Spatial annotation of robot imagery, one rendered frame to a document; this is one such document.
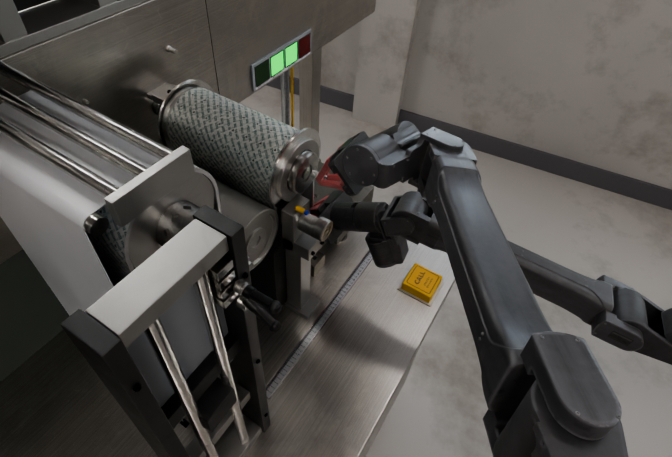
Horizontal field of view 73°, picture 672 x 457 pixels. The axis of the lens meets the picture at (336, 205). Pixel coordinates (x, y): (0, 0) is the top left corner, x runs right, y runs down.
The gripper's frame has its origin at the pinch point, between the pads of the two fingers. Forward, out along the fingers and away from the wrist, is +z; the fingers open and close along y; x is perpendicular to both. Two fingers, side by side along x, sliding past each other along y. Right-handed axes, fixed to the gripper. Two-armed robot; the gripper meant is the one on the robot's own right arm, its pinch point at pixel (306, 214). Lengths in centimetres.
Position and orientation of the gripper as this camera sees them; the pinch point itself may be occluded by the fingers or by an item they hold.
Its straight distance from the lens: 95.5
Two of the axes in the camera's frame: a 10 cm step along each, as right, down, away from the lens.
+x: -3.7, -8.1, -4.5
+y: 5.3, -5.8, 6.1
